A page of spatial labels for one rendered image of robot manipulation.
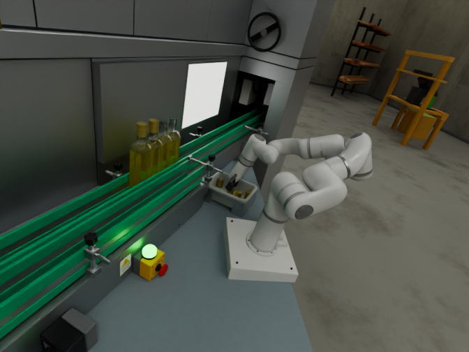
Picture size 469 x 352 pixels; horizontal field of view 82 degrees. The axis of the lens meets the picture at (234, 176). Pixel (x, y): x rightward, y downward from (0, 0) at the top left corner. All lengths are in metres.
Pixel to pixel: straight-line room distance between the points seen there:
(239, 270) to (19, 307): 0.58
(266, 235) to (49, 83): 0.79
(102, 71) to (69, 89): 0.11
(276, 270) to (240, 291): 0.14
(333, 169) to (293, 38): 1.08
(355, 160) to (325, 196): 0.18
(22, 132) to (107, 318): 0.54
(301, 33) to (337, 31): 10.43
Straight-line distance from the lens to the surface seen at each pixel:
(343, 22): 12.31
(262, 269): 0.98
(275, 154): 1.13
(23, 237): 0.88
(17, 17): 0.85
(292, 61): 1.82
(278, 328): 0.94
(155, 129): 0.99
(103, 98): 0.98
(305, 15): 1.82
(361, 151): 0.95
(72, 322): 0.81
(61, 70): 0.91
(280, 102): 1.86
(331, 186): 0.84
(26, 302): 0.75
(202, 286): 0.96
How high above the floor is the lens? 1.50
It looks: 29 degrees down
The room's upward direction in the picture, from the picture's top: 13 degrees clockwise
